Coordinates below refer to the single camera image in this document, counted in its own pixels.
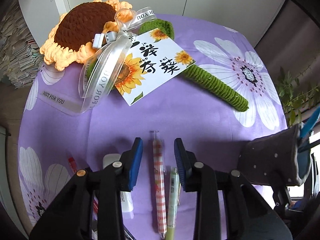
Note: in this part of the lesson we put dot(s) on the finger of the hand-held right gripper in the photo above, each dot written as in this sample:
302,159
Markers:
281,196

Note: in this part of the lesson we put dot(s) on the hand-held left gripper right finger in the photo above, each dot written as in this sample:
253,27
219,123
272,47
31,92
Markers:
181,165

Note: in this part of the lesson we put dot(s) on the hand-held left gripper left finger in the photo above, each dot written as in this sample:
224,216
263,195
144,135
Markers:
133,165

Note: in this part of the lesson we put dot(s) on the pink checked pen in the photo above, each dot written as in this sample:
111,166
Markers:
159,180

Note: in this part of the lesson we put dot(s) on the white correction tape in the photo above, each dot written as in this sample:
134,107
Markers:
127,202

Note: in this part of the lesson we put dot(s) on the green pen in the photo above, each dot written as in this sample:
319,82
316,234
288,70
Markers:
173,205

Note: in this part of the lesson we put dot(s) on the grey white pen holder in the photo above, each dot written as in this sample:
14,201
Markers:
270,155

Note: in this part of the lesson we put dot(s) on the red capped pen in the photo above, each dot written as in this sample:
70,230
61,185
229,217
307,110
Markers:
72,163

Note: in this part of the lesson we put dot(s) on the purple floral tablecloth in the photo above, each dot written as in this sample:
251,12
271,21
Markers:
175,120

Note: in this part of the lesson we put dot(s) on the green potted plant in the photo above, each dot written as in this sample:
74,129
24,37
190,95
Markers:
292,90

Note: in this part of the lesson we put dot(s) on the white sunflower card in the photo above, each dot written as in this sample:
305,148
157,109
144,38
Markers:
160,60

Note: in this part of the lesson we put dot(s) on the translucent white ribbon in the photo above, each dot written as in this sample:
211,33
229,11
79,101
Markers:
117,42

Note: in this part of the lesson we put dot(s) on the small white plastic clip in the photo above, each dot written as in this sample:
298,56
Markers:
98,41

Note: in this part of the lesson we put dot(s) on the pink curtain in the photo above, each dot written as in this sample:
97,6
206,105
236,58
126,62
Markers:
295,50

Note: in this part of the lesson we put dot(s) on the crochet sunflower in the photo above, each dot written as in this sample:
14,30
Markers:
80,27

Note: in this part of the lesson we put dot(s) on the tall stacks of papers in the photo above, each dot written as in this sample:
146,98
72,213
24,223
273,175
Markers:
17,45

